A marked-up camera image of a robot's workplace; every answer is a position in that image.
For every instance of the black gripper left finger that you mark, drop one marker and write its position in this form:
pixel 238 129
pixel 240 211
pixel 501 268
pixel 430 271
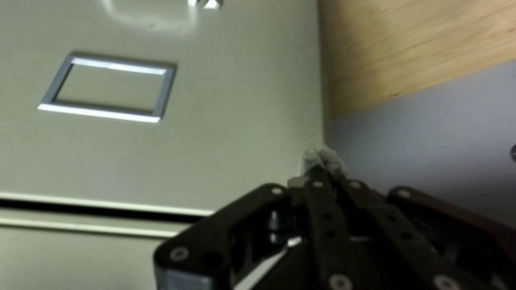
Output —
pixel 253 242

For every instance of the beige labelled cabinet drawer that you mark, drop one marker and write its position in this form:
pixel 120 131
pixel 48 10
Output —
pixel 82 258

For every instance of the beige unlabelled cabinet drawer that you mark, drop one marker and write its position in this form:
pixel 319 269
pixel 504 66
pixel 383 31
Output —
pixel 243 107

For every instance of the empty silver label holder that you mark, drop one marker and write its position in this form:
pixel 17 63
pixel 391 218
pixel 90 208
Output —
pixel 103 112

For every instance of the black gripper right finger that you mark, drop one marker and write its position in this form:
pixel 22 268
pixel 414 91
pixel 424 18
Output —
pixel 420 242

